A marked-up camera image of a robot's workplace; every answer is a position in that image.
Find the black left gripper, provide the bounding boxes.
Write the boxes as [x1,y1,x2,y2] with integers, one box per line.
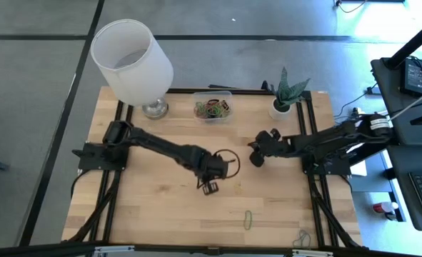
[191,148,231,196]

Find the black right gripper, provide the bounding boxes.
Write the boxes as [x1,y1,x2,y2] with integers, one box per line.
[248,128,294,168]

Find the bluish grey rubber band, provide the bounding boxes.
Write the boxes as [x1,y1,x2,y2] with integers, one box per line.
[292,229,312,248]

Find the clear plastic bin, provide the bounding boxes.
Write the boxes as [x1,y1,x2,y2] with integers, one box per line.
[191,90,234,125]

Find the snake plant in white pot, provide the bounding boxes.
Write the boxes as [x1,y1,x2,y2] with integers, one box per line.
[268,67,311,121]

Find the white power strip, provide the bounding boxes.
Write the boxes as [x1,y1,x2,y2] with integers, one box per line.
[351,106,367,121]

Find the table lamp with white shade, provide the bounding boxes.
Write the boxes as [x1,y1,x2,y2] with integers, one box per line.
[90,19,174,121]

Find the red and white bottle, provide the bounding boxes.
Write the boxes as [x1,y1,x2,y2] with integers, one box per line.
[371,201,400,215]

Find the black desk with keyboard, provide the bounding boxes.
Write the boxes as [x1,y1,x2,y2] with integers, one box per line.
[387,144,422,232]

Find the black power box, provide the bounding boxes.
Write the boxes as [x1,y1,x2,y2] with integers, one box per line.
[400,58,422,96]

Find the black pole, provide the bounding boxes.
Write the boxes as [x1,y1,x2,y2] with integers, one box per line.
[383,16,422,71]

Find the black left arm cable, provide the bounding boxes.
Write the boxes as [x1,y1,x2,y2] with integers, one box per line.
[213,148,241,179]

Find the black aluminium frame rail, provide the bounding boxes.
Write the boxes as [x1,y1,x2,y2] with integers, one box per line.
[305,91,340,247]
[0,241,422,257]
[167,88,311,96]
[103,103,135,244]
[296,91,326,247]
[89,100,124,244]

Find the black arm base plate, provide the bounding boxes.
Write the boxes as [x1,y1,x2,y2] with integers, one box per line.
[301,148,353,176]
[71,142,129,171]

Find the black diagonal frame brace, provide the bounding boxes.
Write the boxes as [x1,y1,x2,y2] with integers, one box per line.
[66,185,117,246]
[312,185,368,250]

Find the silver frame bracket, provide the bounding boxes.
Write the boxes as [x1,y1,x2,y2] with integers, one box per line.
[93,245,136,255]
[291,248,335,257]

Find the white cable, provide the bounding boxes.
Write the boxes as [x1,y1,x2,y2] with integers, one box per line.
[388,85,422,122]

